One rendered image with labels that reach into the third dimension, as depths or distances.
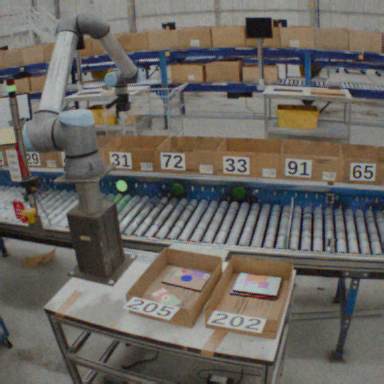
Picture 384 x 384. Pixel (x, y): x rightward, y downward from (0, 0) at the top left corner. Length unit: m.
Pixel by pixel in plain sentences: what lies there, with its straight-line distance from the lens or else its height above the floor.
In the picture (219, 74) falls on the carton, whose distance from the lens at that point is 6.78.
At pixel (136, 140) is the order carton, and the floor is 1.01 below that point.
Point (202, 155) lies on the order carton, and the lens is 2.51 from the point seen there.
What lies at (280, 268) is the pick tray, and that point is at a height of 0.82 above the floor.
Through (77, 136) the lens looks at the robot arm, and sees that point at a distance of 1.66.
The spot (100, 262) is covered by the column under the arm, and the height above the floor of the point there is 0.84.
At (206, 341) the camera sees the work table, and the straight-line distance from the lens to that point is 1.53.
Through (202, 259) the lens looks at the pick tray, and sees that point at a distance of 1.84.
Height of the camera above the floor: 1.84
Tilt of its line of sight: 24 degrees down
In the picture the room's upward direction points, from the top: 4 degrees counter-clockwise
